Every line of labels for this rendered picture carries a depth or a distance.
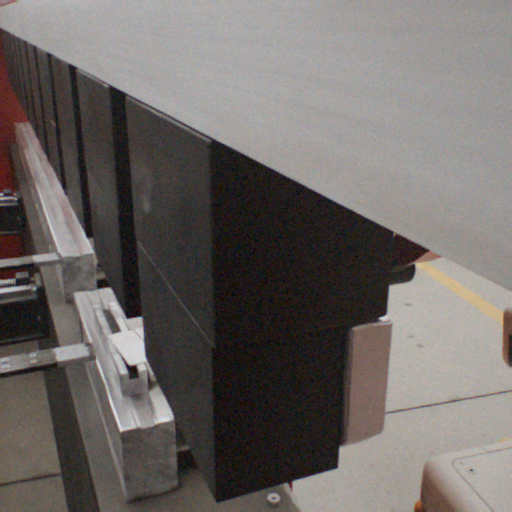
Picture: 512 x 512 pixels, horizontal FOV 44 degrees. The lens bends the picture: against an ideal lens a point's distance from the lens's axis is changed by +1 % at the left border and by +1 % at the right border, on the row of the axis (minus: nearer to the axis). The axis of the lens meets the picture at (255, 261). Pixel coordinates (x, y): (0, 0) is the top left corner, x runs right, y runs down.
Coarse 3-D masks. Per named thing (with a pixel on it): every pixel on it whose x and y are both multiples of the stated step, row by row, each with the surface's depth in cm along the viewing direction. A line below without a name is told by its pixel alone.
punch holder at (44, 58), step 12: (36, 48) 86; (48, 60) 74; (48, 72) 75; (48, 84) 78; (48, 96) 80; (48, 108) 82; (48, 120) 85; (48, 132) 88; (48, 144) 91; (60, 144) 78; (60, 156) 79; (60, 168) 79; (60, 180) 81
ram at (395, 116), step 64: (0, 0) 180; (64, 0) 53; (128, 0) 31; (192, 0) 22; (256, 0) 17; (320, 0) 14; (384, 0) 12; (448, 0) 10; (128, 64) 33; (192, 64) 23; (256, 64) 17; (320, 64) 14; (384, 64) 12; (448, 64) 10; (256, 128) 18; (320, 128) 15; (384, 128) 12; (448, 128) 10; (320, 192) 15; (384, 192) 12; (448, 192) 11; (448, 256) 11
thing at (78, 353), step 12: (60, 348) 77; (72, 348) 77; (84, 348) 77; (0, 360) 74; (12, 360) 74; (24, 360) 74; (36, 360) 74; (48, 360) 74; (60, 360) 74; (72, 360) 74; (84, 360) 75; (0, 372) 72; (12, 372) 72; (24, 372) 73
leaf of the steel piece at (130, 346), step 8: (112, 336) 80; (120, 336) 80; (128, 336) 80; (136, 336) 80; (120, 344) 78; (128, 344) 78; (136, 344) 78; (120, 352) 76; (128, 352) 76; (136, 352) 76; (128, 360) 74; (136, 360) 74; (144, 360) 74
